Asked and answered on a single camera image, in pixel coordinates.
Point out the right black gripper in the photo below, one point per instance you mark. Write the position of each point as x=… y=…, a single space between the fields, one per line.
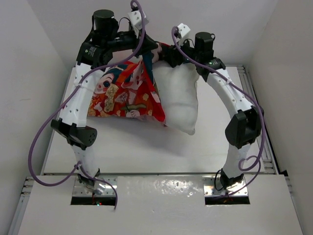
x=169 y=55

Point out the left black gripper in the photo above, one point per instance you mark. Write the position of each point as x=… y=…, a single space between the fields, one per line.
x=147 y=44

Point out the white pillow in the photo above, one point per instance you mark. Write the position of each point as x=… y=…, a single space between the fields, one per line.
x=177 y=89

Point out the pink patterned pillowcase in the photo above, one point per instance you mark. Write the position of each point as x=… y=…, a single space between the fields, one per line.
x=128 y=90

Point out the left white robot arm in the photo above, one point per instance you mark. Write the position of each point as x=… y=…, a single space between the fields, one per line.
x=94 y=56

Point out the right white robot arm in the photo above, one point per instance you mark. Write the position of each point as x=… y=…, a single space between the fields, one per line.
x=246 y=116

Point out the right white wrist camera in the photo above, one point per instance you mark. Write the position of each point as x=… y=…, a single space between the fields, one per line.
x=182 y=31

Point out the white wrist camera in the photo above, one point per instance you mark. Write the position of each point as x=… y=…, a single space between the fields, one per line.
x=137 y=20
x=182 y=31

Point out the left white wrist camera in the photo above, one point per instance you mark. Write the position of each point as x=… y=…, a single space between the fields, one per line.
x=137 y=20

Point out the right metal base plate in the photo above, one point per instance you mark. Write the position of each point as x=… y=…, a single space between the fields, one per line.
x=212 y=187

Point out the metal base plate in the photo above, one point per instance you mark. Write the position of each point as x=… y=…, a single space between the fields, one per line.
x=84 y=187
x=212 y=187

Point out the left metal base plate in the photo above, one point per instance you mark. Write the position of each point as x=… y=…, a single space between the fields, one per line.
x=84 y=187

